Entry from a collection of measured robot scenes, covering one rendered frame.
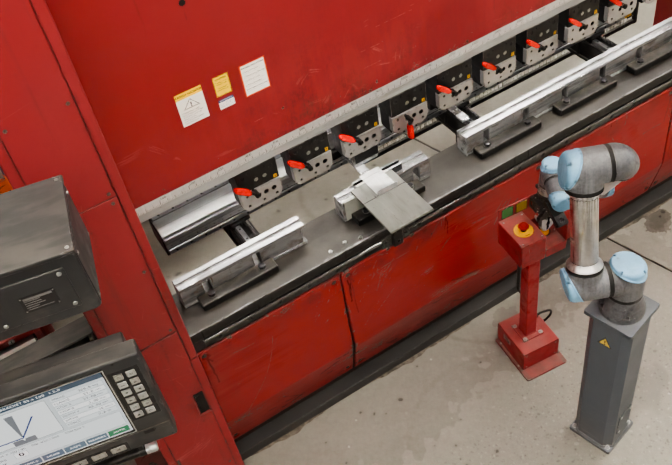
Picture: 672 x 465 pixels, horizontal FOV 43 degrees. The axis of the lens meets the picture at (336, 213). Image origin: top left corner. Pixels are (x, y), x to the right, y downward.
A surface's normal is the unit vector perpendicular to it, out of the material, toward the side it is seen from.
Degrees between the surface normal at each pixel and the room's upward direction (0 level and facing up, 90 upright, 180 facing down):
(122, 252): 90
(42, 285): 90
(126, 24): 90
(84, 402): 90
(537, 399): 0
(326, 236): 0
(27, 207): 0
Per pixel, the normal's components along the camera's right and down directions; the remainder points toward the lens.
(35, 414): 0.32, 0.64
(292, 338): 0.52, 0.56
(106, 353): -0.13, -0.69
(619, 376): 0.00, 0.71
